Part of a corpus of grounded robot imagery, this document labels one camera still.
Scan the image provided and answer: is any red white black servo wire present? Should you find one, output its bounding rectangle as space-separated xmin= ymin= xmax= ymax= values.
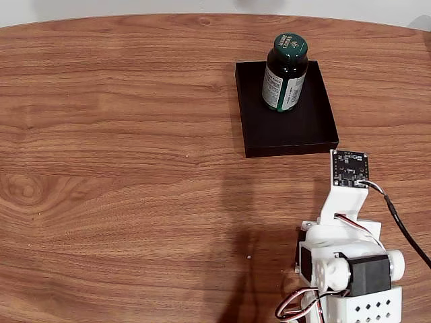
xmin=335 ymin=213 xmax=387 ymax=252
xmin=274 ymin=285 xmax=326 ymax=323

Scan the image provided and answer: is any black camera cable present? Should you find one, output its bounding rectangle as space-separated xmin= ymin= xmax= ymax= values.
xmin=357 ymin=180 xmax=431 ymax=266

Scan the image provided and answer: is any dark green pill bottle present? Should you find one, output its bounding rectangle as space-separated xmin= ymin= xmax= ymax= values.
xmin=261 ymin=32 xmax=309 ymax=113

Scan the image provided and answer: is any camera circuit board on mount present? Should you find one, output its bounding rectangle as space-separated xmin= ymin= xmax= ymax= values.
xmin=319 ymin=149 xmax=370 ymax=230

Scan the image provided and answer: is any black shallow box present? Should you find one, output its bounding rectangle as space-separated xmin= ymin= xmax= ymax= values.
xmin=234 ymin=60 xmax=340 ymax=159

